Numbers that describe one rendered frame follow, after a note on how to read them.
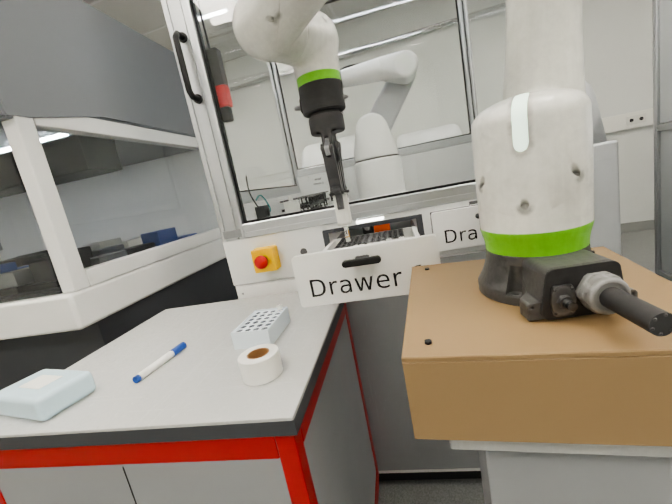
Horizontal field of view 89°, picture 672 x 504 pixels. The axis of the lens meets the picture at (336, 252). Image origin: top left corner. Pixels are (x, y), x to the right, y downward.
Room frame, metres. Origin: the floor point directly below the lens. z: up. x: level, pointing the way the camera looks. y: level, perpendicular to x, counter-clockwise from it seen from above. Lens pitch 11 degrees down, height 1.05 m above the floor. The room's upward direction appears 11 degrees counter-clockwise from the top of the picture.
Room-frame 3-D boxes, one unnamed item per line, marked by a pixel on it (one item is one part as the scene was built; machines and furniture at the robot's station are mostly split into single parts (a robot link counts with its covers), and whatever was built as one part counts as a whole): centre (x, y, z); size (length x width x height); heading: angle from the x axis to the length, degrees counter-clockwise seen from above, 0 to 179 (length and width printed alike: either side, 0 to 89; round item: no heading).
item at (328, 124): (0.76, -0.03, 1.16); 0.08 x 0.07 x 0.09; 169
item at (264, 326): (0.72, 0.19, 0.78); 0.12 x 0.08 x 0.04; 167
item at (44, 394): (0.59, 0.58, 0.78); 0.15 x 0.10 x 0.04; 67
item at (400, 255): (0.66, -0.05, 0.87); 0.29 x 0.02 x 0.11; 79
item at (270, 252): (1.02, 0.21, 0.88); 0.07 x 0.05 x 0.07; 79
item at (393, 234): (0.86, -0.09, 0.87); 0.22 x 0.18 x 0.06; 169
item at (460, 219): (0.91, -0.42, 0.87); 0.29 x 0.02 x 0.11; 79
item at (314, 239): (1.44, -0.25, 0.87); 1.02 x 0.95 x 0.14; 79
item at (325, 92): (0.77, -0.03, 1.23); 0.12 x 0.09 x 0.06; 79
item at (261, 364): (0.54, 0.16, 0.78); 0.07 x 0.07 x 0.04
